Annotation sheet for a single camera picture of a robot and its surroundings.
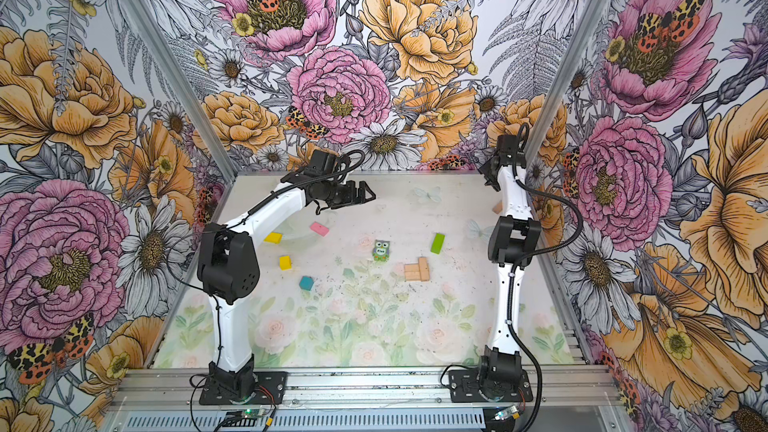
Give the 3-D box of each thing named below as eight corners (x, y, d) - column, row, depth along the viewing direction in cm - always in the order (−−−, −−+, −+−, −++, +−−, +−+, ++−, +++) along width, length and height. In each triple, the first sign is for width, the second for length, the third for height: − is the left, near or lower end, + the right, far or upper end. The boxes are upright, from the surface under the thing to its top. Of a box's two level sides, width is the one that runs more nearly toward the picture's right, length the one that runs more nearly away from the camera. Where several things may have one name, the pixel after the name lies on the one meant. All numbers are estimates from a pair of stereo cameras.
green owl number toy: (372, 261, 100) (371, 258, 98) (373, 243, 104) (372, 239, 102) (389, 261, 100) (389, 258, 98) (389, 243, 104) (389, 239, 102)
